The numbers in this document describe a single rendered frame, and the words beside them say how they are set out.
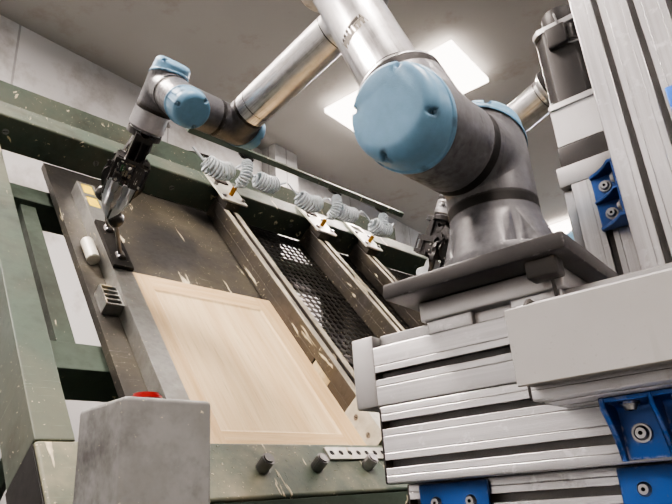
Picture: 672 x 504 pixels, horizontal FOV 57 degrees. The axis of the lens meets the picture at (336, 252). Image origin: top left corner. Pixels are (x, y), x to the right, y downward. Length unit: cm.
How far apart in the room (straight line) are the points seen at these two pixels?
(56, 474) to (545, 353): 68
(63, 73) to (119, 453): 423
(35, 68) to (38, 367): 377
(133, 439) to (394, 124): 46
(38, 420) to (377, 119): 66
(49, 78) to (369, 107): 414
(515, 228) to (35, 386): 75
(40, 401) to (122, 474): 33
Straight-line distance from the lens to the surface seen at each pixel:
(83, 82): 492
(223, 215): 207
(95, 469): 82
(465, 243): 76
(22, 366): 111
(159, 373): 124
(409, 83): 71
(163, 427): 79
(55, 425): 104
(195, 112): 122
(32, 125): 193
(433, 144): 69
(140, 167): 134
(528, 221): 77
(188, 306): 154
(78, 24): 477
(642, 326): 54
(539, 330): 57
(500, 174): 79
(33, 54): 481
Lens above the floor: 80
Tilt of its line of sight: 22 degrees up
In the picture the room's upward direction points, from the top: 4 degrees counter-clockwise
